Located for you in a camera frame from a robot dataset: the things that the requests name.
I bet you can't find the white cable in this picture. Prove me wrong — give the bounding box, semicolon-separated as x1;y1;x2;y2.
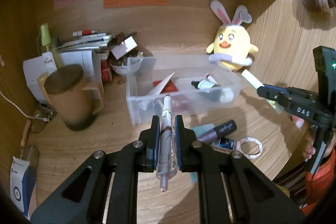
0;90;51;122

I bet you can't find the small white box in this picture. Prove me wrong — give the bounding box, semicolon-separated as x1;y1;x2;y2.
110;36;137;60

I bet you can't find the pink fluffy keychain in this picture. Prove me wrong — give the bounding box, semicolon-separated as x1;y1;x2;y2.
289;114;305;129

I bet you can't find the white bowl of trinkets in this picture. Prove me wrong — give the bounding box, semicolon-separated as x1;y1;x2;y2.
110;51;143;76

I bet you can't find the clear plastic storage bin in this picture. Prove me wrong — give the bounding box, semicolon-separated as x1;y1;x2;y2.
126;55;242;126

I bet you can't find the green spray bottle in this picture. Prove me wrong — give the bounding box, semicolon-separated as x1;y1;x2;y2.
41;23;62;75

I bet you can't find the braided white pink ring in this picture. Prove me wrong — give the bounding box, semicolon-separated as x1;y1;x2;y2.
236;136;264;160

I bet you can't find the person's right hand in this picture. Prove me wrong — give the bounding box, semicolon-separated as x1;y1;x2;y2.
301;131;336;162

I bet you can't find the black bottle in bin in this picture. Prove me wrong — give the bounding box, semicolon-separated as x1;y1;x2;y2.
191;79;222;102

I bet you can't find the brown mug with lid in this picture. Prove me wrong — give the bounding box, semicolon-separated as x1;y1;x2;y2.
44;64;104;131

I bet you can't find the white clear pen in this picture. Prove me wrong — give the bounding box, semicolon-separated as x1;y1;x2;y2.
156;95;178;192

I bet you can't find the blue small packet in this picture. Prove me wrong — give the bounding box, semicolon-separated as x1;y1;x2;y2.
211;138;238;153

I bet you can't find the red white marker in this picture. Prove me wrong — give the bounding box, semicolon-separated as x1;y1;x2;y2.
72;30;97;38

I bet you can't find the blue white carton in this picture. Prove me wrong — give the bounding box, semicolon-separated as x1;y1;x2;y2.
10;157;37;220

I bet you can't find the red tea packet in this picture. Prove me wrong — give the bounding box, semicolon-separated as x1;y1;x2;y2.
153;80;189;115

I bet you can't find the purple black lip gloss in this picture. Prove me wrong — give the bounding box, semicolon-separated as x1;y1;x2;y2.
197;120;237;143

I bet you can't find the white tube red cap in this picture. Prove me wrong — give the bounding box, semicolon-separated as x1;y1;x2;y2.
206;73;218;85

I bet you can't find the red small box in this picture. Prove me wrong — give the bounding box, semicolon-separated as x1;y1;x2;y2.
101;59;112;83

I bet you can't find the pale green stick tube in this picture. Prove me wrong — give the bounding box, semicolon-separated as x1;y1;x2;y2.
241;69;264;90

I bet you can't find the white paper box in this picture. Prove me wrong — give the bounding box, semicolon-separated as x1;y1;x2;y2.
22;49;103;102

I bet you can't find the stack of books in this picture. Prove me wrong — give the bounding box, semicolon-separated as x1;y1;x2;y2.
56;33;115;52

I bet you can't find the yellow chick plush toy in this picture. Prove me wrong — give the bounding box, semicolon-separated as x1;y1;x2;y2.
206;0;259;71

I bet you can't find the teal tube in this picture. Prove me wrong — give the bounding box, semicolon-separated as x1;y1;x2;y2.
190;123;214;183

